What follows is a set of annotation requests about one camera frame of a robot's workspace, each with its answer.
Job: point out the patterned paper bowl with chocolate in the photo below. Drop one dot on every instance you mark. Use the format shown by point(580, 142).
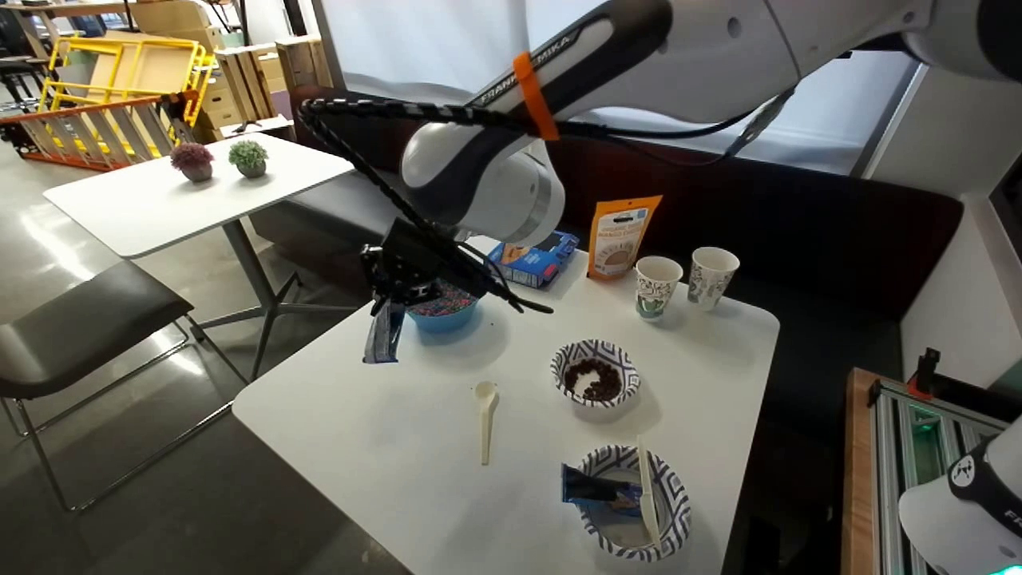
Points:
point(595, 374)

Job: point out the white paper cup green print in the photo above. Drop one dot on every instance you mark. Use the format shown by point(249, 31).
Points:
point(710, 276)
point(655, 289)

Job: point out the wooden framed equipment box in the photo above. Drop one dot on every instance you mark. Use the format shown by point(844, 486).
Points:
point(906, 448)

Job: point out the black seat metal chair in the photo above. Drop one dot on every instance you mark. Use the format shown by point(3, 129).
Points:
point(81, 323)

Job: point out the wooden cabinet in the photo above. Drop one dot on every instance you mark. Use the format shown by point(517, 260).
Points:
point(249, 82)

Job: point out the white plastic spoon in bowl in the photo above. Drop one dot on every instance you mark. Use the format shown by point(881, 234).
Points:
point(649, 498)

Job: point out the white window blind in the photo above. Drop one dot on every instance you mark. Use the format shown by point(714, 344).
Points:
point(424, 43)

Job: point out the yellow metal rack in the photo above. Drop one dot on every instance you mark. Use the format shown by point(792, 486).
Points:
point(123, 75)

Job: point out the small white folding table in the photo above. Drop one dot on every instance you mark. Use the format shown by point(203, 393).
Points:
point(160, 195)

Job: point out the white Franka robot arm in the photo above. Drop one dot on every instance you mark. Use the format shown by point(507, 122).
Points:
point(682, 53)

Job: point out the patterned paper bowl with packet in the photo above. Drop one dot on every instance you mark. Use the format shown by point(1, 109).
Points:
point(673, 500)

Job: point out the blue cookie package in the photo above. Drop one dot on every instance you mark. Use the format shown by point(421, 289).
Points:
point(543, 260)

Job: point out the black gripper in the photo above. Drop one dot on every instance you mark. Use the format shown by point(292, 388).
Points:
point(415, 260)

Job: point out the black cushioned bench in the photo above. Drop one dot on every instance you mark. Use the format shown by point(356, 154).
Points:
point(810, 228)

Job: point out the blue bowl with snacks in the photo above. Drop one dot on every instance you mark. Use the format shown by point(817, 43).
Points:
point(449, 322)

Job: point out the dark blue packet in bowl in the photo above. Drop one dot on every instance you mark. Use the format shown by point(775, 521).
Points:
point(595, 498)

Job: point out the orange snack pouch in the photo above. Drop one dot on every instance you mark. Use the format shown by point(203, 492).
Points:
point(620, 239)

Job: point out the maroon muffin toy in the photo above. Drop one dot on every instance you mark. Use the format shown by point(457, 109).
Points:
point(193, 162)

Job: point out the cream plastic spoon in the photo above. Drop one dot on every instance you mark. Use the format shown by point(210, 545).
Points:
point(487, 411)

